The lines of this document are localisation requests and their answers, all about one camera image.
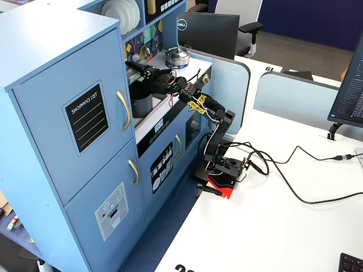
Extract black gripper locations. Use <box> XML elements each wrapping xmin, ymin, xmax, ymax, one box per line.
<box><xmin>126</xmin><ymin>61</ymin><xmax>179</xmax><ymax>96</ymax></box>

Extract gray salt shaker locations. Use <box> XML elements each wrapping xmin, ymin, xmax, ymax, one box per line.
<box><xmin>126</xmin><ymin>71</ymin><xmax>144</xmax><ymax>83</ymax></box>

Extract gray cup recipient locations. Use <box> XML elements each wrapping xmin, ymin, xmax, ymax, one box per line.
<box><xmin>131</xmin><ymin>93</ymin><xmax>154</xmax><ymax>119</ymax></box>

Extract steel toy pot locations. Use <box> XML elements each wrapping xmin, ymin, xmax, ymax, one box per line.
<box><xmin>164</xmin><ymin>46</ymin><xmax>191</xmax><ymax>66</ymax></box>

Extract white toy plate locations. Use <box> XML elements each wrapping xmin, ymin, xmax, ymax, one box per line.
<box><xmin>121</xmin><ymin>0</ymin><xmax>136</xmax><ymax>32</ymax></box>
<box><xmin>100</xmin><ymin>0</ymin><xmax>128</xmax><ymax>36</ymax></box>
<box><xmin>130</xmin><ymin>0</ymin><xmax>141</xmax><ymax>28</ymax></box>

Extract black oven control strip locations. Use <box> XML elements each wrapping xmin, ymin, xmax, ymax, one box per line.
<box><xmin>137</xmin><ymin>118</ymin><xmax>171</xmax><ymax>158</ymax></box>

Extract black shopping list sticker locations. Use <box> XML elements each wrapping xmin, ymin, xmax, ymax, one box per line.
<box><xmin>62</xmin><ymin>80</ymin><xmax>111</xmax><ymax>157</ymax></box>

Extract dark oven window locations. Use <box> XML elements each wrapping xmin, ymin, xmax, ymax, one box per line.
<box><xmin>185</xmin><ymin>114</ymin><xmax>201</xmax><ymax>151</ymax></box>

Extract black Dell monitor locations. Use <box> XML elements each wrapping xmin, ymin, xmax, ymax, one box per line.
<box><xmin>176</xmin><ymin>11</ymin><xmax>240</xmax><ymax>61</ymax></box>

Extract tall blue desk partition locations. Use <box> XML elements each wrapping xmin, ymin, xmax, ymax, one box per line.
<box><xmin>189</xmin><ymin>48</ymin><xmax>252</xmax><ymax>137</ymax></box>

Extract black dishwasher rack sticker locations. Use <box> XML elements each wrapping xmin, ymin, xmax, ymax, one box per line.
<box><xmin>149</xmin><ymin>141</ymin><xmax>174</xmax><ymax>195</ymax></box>

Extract blue toy kitchen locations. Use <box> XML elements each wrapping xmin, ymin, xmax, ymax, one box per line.
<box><xmin>0</xmin><ymin>0</ymin><xmax>213</xmax><ymax>272</ymax></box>

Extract white black office chair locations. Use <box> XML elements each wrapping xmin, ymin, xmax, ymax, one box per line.
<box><xmin>187</xmin><ymin>0</ymin><xmax>264</xmax><ymax>57</ymax></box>

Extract black desk clamp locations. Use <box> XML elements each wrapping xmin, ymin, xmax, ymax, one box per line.
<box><xmin>196</xmin><ymin>182</ymin><xmax>223</xmax><ymax>197</ymax></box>

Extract gray ice dispenser sticker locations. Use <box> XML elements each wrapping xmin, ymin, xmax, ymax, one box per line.
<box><xmin>94</xmin><ymin>181</ymin><xmax>130</xmax><ymax>242</ymax></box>

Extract low blue desk partition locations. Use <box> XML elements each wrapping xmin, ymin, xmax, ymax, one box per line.
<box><xmin>253</xmin><ymin>71</ymin><xmax>363</xmax><ymax>142</ymax></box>

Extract red white green object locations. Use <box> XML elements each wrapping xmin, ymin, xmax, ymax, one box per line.
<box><xmin>6</xmin><ymin>214</ymin><xmax>19</xmax><ymax>232</ymax></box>

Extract black monitor stand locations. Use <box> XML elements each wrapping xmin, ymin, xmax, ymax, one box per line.
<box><xmin>326</xmin><ymin>122</ymin><xmax>344</xmax><ymax>142</ymax></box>

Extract lit computer monitor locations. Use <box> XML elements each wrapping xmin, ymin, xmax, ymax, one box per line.
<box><xmin>327</xmin><ymin>36</ymin><xmax>363</xmax><ymax>129</ymax></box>

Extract black keyboard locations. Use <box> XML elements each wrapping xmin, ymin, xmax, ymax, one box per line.
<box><xmin>337</xmin><ymin>252</ymin><xmax>363</xmax><ymax>272</ymax></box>

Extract long cream fridge handle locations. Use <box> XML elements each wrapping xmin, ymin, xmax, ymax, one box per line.
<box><xmin>116</xmin><ymin>90</ymin><xmax>132</xmax><ymax>131</ymax></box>

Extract yellow cable tags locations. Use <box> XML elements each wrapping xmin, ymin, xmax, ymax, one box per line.
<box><xmin>188</xmin><ymin>95</ymin><xmax>208</xmax><ymax>114</ymax></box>

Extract cream dishwasher door handle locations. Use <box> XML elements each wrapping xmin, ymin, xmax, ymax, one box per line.
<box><xmin>175</xmin><ymin>134</ymin><xmax>184</xmax><ymax>159</ymax></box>

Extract short cream fridge handle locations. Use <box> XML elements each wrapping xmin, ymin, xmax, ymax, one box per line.
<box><xmin>128</xmin><ymin>159</ymin><xmax>140</xmax><ymax>187</ymax></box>

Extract red robot base mount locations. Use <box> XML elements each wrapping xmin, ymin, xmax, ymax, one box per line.
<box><xmin>206</xmin><ymin>173</ymin><xmax>238</xmax><ymax>200</ymax></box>

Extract thick black power cable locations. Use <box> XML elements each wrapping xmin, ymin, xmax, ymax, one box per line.
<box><xmin>246</xmin><ymin>146</ymin><xmax>363</xmax><ymax>205</ymax></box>

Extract black USB cable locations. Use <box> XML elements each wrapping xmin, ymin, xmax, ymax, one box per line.
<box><xmin>226</xmin><ymin>141</ymin><xmax>363</xmax><ymax>175</ymax></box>

